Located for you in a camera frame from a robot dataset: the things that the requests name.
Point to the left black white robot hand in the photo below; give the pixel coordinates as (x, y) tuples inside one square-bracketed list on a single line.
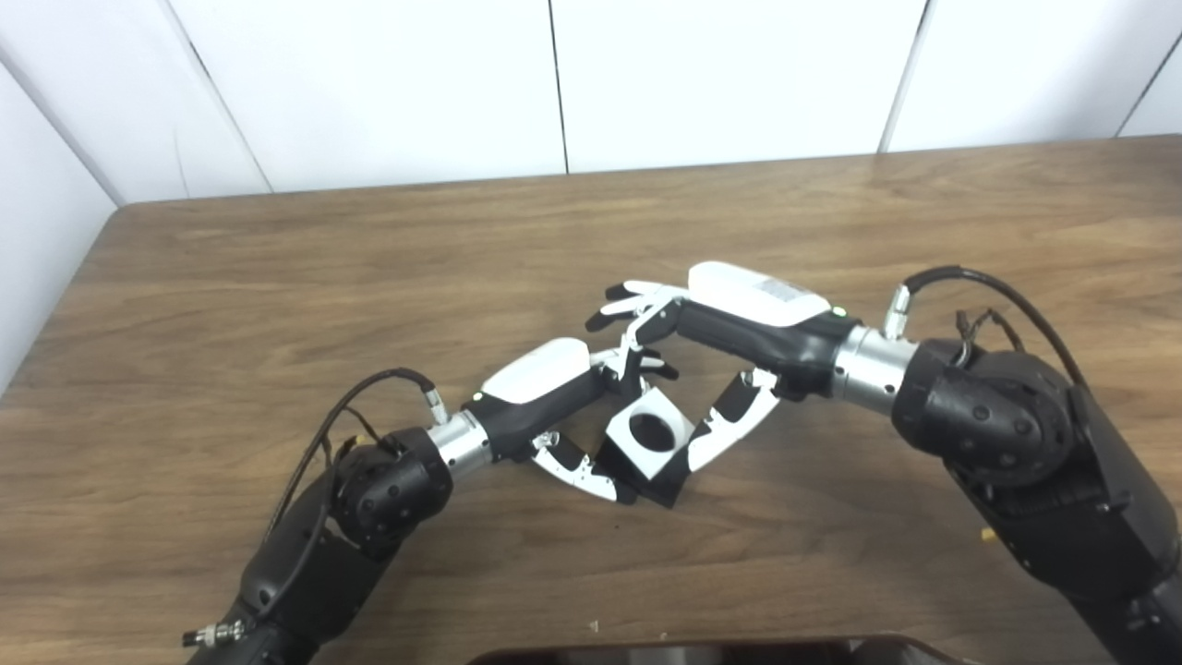
[(545, 392)]

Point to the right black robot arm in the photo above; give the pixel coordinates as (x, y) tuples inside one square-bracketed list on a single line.
[(1016, 434)]

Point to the black peg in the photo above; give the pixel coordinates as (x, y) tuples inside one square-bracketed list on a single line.
[(665, 489)]

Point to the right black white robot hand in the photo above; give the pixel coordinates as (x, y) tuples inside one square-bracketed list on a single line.
[(766, 332)]

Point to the black robot torso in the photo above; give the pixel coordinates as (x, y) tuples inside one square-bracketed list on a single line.
[(720, 652)]

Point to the white square piece with hole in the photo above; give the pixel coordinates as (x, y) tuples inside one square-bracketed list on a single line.
[(628, 453)]

